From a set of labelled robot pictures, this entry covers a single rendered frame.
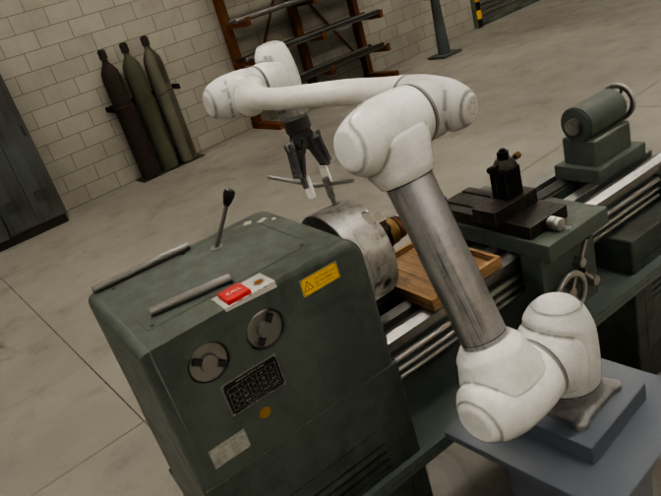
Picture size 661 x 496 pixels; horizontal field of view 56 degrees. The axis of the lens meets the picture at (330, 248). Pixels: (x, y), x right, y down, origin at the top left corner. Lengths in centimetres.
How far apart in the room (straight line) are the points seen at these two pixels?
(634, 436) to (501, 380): 41
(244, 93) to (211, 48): 728
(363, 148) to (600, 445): 84
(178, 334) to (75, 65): 697
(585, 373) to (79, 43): 740
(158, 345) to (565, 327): 86
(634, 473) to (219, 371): 92
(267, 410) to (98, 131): 693
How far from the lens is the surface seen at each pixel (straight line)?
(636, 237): 255
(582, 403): 157
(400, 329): 187
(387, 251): 175
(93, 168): 827
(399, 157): 121
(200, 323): 139
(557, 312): 145
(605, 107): 258
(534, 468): 156
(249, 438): 157
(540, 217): 210
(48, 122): 811
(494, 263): 203
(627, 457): 158
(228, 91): 165
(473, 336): 132
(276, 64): 174
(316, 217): 178
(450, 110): 131
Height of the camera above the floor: 188
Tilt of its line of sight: 24 degrees down
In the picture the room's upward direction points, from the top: 17 degrees counter-clockwise
